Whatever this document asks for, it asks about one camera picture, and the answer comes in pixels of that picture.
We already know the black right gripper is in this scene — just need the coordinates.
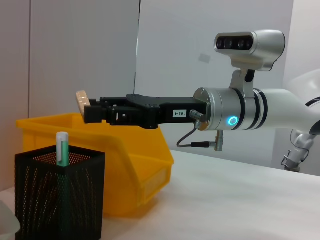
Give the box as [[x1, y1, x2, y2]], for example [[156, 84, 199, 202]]
[[88, 93, 209, 130]]

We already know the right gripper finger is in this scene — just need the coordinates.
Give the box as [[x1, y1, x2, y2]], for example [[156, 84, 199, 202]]
[[83, 105, 161, 127]]

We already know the beige eraser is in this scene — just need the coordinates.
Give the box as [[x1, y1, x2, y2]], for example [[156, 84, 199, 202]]
[[75, 90, 91, 116]]

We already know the green pen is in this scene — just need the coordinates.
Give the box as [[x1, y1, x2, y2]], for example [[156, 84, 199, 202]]
[[56, 131, 71, 226]]

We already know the black mesh pen holder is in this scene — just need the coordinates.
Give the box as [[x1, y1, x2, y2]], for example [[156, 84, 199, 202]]
[[14, 144, 106, 240]]

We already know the yellow plastic bin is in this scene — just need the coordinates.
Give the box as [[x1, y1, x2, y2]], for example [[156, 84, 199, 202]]
[[16, 112, 175, 218]]

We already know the pale green glass bowl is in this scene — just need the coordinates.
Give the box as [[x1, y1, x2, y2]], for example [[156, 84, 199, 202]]
[[0, 199, 21, 236]]

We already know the silver rounded device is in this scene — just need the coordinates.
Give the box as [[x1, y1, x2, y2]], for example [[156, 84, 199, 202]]
[[214, 30, 286, 98]]

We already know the white humanoid robot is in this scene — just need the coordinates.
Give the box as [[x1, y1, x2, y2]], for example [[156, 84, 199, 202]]
[[281, 129, 317, 173]]

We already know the right gripper cable with plugs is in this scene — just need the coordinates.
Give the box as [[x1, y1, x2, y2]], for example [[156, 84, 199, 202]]
[[176, 109, 225, 152]]

